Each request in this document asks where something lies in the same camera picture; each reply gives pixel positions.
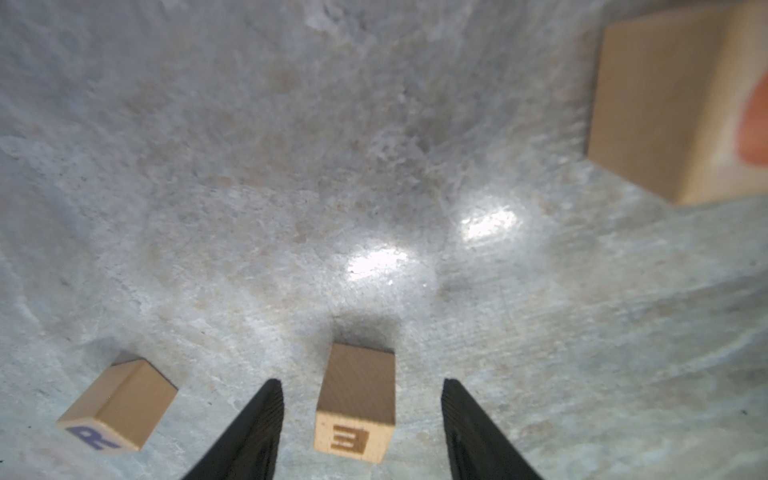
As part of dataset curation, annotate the wooden block letter R purple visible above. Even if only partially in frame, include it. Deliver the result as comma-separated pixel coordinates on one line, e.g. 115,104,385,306
56,351,178,455

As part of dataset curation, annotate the wooden block letter D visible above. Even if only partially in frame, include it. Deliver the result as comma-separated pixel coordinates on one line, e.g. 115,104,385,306
587,1,767,205

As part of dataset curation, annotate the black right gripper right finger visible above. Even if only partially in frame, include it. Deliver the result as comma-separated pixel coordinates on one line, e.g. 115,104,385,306
441,378,542,480

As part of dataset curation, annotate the wooden block letter E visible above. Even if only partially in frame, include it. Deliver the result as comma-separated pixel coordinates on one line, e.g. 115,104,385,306
314,343,396,464

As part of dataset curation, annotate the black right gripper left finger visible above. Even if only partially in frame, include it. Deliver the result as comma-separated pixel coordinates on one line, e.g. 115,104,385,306
183,379,285,480

